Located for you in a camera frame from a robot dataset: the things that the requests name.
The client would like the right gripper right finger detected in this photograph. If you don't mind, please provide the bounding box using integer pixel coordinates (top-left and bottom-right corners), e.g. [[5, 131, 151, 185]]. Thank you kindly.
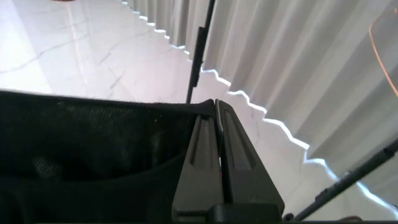
[[214, 99, 285, 213]]

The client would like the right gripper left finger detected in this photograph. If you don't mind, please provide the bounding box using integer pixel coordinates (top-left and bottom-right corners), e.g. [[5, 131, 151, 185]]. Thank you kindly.
[[172, 114, 225, 220]]

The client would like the black t-shirt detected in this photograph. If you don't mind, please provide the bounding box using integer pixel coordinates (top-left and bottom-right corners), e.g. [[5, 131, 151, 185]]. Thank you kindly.
[[0, 90, 218, 224]]

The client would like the black clothes rack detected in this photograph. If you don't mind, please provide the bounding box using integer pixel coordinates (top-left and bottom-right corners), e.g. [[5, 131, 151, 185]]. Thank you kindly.
[[185, 0, 398, 222]]

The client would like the pink clothes hanger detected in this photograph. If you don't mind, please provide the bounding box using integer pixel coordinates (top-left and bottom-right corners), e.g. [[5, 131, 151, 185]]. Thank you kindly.
[[368, 8, 398, 98]]

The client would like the white curtain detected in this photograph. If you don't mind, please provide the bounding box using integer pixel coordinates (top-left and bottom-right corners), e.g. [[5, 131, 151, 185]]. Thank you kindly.
[[119, 0, 398, 216]]

